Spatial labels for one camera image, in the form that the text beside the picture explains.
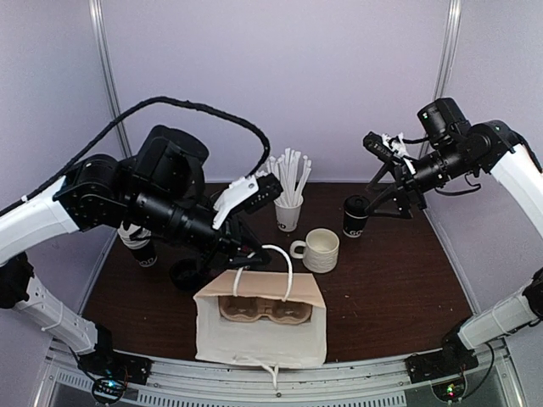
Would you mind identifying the cardboard cup carrier tray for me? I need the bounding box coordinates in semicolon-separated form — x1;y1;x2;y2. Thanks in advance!
218;296;313;326

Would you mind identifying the stack of black lids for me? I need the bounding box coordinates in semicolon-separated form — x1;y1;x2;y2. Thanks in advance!
169;259;204;292

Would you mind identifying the brown paper bag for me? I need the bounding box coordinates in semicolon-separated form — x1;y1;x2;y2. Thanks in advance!
193;244;327;387

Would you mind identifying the stack of paper cups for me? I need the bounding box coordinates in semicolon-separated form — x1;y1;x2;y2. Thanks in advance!
117;224;157;268

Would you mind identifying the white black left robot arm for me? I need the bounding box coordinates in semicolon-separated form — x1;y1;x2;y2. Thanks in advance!
1;125;282;376

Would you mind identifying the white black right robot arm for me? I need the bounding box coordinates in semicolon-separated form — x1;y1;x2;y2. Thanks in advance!
356;98;542;375

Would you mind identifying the paper cup holding straws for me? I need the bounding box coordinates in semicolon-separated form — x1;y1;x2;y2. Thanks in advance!
275;197;304;232

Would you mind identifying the cream ceramic mug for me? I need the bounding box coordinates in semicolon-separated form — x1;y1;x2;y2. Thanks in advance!
289;228;340;274

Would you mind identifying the bundle of white wrapped straws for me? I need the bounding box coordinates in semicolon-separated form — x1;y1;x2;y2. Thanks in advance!
256;148;312;208

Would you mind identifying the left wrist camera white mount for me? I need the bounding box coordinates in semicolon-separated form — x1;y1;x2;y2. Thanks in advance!
212;171;283;230

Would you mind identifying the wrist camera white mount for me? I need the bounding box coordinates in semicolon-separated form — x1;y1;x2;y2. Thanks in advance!
212;171;283;230
361;131;417;174

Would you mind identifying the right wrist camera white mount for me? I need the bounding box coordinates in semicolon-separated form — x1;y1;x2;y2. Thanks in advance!
361;131;417;174

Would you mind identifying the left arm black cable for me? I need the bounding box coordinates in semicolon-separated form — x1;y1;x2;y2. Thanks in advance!
0;96;272;213

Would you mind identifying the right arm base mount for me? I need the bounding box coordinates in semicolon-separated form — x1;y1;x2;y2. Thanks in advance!
405;334;479;404

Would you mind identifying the right aluminium wall post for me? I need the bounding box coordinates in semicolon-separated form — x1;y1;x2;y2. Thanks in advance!
433;0;462;99

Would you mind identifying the aluminium wall post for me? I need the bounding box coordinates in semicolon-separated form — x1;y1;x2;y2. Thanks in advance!
433;0;462;99
88;0;132;158

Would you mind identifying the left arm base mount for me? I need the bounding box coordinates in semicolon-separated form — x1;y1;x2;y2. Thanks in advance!
70;348;153;406

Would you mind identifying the aluminium front rail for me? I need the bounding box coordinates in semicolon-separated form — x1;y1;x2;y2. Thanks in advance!
42;334;517;407

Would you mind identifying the left aluminium wall post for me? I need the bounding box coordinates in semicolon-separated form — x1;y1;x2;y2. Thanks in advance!
88;0;132;158

